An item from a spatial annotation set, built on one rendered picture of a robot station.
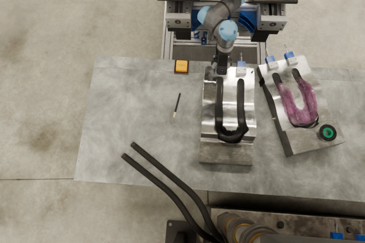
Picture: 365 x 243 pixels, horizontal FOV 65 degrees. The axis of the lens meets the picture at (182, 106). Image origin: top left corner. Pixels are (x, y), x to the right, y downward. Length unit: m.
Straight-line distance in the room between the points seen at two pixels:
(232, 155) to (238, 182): 0.14
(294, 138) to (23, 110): 2.14
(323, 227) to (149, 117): 1.00
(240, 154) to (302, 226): 0.44
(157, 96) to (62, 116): 1.20
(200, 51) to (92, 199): 1.42
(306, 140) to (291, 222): 0.40
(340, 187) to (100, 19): 2.32
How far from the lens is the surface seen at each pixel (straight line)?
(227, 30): 1.22
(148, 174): 1.44
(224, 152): 1.44
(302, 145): 1.49
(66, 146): 2.52
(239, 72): 1.51
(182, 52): 2.35
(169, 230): 2.28
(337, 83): 1.78
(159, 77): 1.62
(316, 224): 1.61
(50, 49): 2.89
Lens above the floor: 2.28
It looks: 72 degrees down
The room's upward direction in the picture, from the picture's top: 5 degrees counter-clockwise
